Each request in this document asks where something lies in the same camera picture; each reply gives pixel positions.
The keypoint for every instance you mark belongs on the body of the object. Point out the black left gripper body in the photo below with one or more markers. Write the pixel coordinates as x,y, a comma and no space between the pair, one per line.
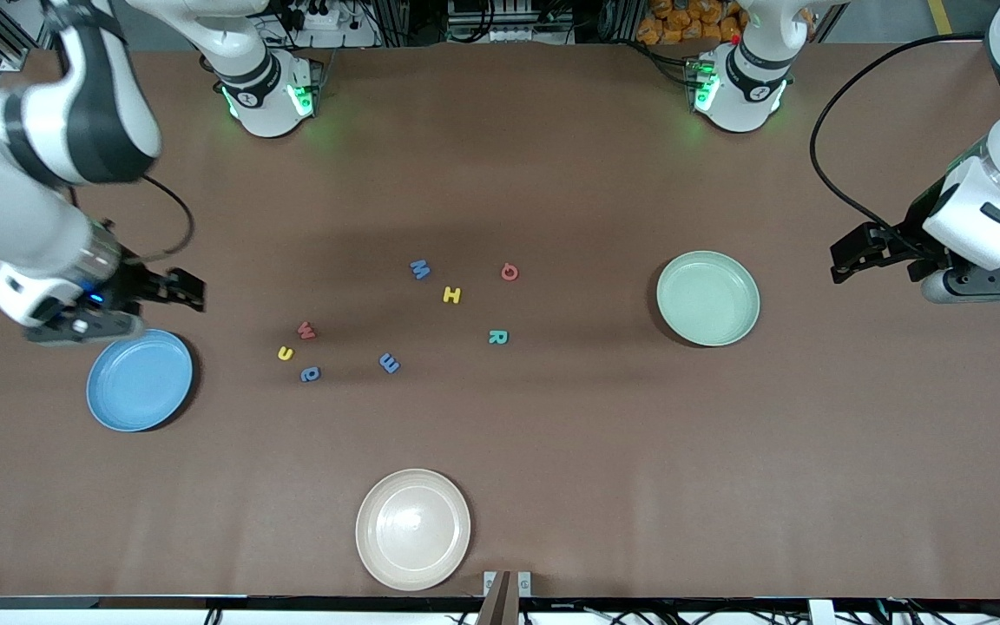
915,235

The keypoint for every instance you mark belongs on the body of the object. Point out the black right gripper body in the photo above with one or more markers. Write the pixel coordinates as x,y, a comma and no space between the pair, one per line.
135,284

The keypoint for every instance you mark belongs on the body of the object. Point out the red foam small letter w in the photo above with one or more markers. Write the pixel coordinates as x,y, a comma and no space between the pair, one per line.
306,331

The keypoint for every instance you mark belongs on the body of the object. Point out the blue foam small letter a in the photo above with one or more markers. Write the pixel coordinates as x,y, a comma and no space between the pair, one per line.
309,377

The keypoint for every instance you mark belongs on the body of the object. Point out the blue foam small letter m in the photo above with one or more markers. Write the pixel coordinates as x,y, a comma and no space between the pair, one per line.
389,364

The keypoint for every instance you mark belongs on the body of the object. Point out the blue foam capital letter M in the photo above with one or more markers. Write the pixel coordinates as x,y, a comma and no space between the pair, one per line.
420,270

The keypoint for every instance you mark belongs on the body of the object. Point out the yellow foam capital letter H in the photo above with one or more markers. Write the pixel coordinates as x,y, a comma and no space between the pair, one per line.
452,295

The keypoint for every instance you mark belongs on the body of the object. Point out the teal foam capital letter R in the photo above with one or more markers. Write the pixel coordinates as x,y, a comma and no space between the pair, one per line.
496,337

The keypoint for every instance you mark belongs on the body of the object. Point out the red foam capital letter Q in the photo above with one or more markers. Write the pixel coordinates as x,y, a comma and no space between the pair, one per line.
503,272

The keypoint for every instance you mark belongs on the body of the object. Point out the blue round plate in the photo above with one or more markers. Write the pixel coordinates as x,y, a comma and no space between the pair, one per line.
140,382

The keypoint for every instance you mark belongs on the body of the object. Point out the green round plate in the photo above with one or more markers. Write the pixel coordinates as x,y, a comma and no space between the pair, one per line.
708,299

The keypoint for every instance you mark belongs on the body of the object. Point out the pile of orange objects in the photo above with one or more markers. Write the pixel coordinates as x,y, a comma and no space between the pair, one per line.
665,26

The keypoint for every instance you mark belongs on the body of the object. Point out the white power strip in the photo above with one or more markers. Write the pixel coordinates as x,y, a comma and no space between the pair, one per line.
326,22

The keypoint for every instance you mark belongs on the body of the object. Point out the beige round plate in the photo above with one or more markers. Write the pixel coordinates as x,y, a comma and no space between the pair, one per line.
413,529

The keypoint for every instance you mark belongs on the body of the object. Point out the brown table mat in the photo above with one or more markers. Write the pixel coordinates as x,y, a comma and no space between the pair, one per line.
552,434

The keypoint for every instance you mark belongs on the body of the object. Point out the brown pole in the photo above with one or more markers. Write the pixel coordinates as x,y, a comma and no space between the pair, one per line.
496,612

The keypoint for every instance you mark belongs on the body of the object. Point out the metal table edge bracket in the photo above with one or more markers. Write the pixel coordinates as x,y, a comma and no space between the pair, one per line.
524,580

